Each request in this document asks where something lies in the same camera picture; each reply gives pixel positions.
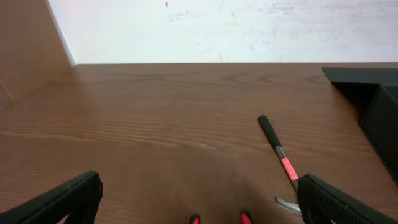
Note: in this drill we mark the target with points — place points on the small claw hammer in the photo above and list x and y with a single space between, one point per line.
273 140

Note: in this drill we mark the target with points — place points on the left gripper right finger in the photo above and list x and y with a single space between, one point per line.
321 202

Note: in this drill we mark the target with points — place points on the orange handled pliers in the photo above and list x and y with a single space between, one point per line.
245 218

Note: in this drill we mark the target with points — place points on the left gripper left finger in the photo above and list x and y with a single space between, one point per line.
75 201

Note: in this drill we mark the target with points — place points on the dark green open box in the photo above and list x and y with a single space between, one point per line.
373 92

